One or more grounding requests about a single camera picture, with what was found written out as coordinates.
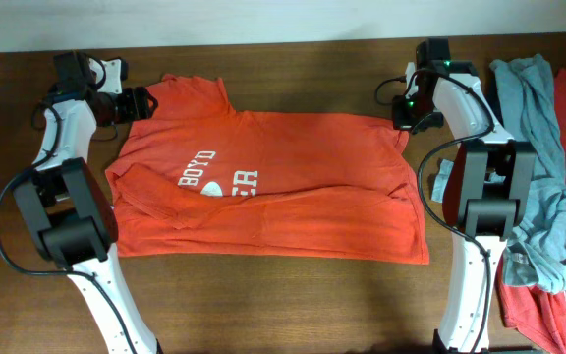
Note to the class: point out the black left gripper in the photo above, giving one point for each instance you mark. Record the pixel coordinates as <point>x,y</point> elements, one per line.
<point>135,106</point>

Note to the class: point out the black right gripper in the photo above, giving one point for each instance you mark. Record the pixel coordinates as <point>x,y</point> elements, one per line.
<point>401,120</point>

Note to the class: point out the orange printed t-shirt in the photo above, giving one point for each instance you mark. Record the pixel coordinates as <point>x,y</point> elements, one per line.
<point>201,177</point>

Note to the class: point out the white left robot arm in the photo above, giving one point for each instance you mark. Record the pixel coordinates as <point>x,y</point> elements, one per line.
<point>70,221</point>

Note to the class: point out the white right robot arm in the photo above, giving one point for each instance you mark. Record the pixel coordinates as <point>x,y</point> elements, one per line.
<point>485,197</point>

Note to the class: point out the dark navy garment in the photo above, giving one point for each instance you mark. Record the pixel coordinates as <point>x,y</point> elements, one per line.
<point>491,96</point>

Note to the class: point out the light blue grey t-shirt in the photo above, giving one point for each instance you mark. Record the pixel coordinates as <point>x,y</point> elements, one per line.
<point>535,254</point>

